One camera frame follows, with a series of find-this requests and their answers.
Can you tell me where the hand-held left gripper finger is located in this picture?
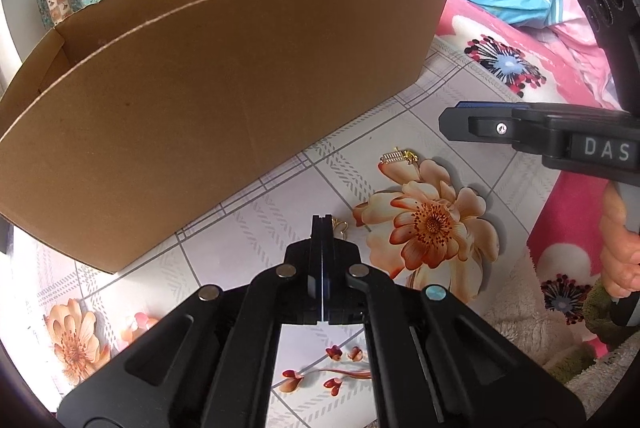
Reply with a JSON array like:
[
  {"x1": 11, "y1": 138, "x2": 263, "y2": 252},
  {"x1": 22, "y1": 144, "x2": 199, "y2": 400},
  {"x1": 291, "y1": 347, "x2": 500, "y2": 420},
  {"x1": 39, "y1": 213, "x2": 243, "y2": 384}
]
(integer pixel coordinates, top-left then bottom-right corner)
[
  {"x1": 324, "y1": 214, "x2": 586, "y2": 428},
  {"x1": 56, "y1": 214, "x2": 326, "y2": 428}
]

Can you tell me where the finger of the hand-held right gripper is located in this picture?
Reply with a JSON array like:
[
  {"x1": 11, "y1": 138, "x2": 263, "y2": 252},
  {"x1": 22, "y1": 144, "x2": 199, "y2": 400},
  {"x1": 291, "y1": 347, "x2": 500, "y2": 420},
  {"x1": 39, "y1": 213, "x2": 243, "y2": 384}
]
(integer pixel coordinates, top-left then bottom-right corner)
[
  {"x1": 438, "y1": 106, "x2": 551, "y2": 154},
  {"x1": 452, "y1": 101, "x2": 522, "y2": 110}
]

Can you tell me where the gold rhinestone hair clip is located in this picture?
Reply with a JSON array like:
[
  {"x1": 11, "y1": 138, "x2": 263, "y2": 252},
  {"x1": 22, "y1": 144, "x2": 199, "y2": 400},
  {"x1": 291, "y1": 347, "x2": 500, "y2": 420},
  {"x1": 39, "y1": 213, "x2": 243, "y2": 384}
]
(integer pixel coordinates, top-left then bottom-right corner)
[{"x1": 379, "y1": 148, "x2": 421, "y2": 169}]

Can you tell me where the brown cardboard box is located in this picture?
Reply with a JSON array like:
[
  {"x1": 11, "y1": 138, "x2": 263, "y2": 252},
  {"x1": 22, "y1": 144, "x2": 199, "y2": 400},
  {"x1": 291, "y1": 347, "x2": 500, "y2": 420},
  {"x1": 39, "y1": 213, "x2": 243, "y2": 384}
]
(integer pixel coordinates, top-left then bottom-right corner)
[{"x1": 0, "y1": 0, "x2": 453, "y2": 275}]

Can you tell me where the person's right forearm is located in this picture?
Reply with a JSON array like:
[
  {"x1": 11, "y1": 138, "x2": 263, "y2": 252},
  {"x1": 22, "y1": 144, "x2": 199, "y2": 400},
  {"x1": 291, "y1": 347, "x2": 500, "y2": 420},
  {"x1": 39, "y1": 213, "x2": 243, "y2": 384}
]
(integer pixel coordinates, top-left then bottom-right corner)
[{"x1": 482, "y1": 268, "x2": 640, "y2": 389}]

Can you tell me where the person's right hand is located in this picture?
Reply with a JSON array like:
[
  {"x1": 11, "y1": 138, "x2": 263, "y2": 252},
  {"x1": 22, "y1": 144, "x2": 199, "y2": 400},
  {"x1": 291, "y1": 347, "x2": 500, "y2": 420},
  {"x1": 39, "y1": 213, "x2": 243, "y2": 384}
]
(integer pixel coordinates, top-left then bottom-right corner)
[{"x1": 600, "y1": 192, "x2": 640, "y2": 300}]

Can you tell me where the pink floral blanket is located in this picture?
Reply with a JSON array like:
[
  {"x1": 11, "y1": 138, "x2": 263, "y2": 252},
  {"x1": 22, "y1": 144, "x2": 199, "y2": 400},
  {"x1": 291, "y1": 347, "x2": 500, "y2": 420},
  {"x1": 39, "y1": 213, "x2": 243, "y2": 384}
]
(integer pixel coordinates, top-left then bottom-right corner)
[{"x1": 432, "y1": 0, "x2": 631, "y2": 354}]

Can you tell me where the tall patterned box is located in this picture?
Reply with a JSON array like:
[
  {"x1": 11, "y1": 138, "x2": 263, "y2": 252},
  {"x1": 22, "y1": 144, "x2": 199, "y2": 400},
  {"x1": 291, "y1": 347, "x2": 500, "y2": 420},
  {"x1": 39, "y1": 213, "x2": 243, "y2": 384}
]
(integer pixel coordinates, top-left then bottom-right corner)
[{"x1": 42, "y1": 0, "x2": 75, "y2": 26}]

